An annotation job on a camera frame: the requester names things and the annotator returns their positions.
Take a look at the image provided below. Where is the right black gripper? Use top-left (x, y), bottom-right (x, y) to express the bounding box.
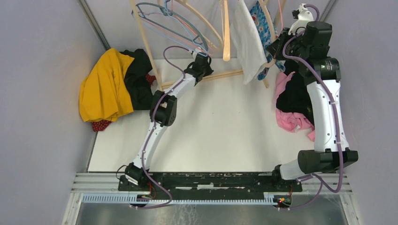
top-left (267, 27), bottom-right (310, 63)

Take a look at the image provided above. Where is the wooden clothes rack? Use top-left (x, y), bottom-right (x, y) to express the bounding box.
top-left (131, 0), bottom-right (286, 88)

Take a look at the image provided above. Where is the pink plastic hanger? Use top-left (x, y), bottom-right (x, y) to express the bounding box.
top-left (131, 1), bottom-right (213, 56)
top-left (278, 0), bottom-right (286, 31)

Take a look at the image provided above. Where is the grey plastic hanger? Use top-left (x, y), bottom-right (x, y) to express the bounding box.
top-left (135, 2), bottom-right (209, 53)

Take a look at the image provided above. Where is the red dotted garment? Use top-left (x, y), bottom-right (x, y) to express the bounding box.
top-left (91, 74), bottom-right (156, 132)

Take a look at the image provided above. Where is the black garment left pile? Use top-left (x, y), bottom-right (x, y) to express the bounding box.
top-left (121, 49), bottom-right (153, 111)

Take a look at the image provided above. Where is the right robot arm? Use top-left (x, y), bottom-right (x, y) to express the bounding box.
top-left (267, 21), bottom-right (359, 191)

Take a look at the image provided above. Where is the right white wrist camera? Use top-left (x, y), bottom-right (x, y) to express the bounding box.
top-left (288, 3), bottom-right (320, 35)

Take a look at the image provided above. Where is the black garment right pile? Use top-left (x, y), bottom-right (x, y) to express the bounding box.
top-left (276, 60), bottom-right (314, 125)

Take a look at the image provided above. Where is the wooden hanger front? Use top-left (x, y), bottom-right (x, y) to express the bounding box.
top-left (220, 0), bottom-right (230, 61)

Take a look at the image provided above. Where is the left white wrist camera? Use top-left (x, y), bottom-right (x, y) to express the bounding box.
top-left (190, 51), bottom-right (200, 59)

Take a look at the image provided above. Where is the pink garment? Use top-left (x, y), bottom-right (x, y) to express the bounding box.
top-left (274, 72), bottom-right (315, 142)

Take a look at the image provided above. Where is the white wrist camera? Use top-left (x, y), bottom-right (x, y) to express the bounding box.
top-left (288, 3), bottom-right (320, 35)
top-left (190, 51), bottom-right (200, 59)

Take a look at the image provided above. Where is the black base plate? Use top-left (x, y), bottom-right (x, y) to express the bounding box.
top-left (118, 172), bottom-right (303, 201)

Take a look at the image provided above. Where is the black garment pile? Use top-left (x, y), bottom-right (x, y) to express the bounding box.
top-left (276, 60), bottom-right (314, 125)
top-left (121, 49), bottom-right (153, 111)

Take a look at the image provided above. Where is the white slotted cable duct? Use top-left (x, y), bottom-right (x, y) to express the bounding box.
top-left (82, 193), bottom-right (277, 206)

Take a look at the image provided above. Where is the light blue plastic hanger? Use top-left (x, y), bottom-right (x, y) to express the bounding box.
top-left (132, 4), bottom-right (207, 58)

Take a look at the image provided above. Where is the yellow garment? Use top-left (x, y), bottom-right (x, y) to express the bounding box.
top-left (78, 48), bottom-right (135, 122)

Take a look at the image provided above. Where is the blue floral skirt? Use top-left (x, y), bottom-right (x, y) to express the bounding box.
top-left (249, 0), bottom-right (285, 72)

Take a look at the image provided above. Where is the white garment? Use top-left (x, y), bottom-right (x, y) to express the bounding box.
top-left (230, 0), bottom-right (267, 84)

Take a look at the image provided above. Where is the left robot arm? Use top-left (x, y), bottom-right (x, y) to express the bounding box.
top-left (125, 54), bottom-right (213, 191)

